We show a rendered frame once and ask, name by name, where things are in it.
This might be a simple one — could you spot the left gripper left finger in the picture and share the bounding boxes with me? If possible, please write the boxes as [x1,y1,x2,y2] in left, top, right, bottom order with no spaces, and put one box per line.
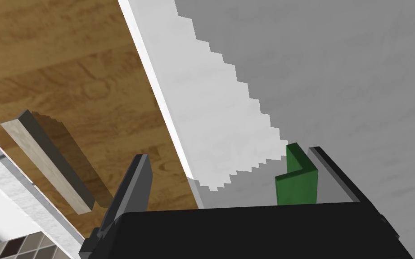
[97,154,154,233]

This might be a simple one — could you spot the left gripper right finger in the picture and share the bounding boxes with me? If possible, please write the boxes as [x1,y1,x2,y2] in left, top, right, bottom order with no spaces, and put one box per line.
[307,145,371,204]

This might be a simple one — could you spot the green angled block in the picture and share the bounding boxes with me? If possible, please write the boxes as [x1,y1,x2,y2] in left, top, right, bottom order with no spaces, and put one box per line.
[275,142,319,206]

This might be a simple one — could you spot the pale wooden plank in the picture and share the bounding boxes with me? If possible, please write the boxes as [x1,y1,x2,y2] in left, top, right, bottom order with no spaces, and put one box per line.
[0,109,95,215]

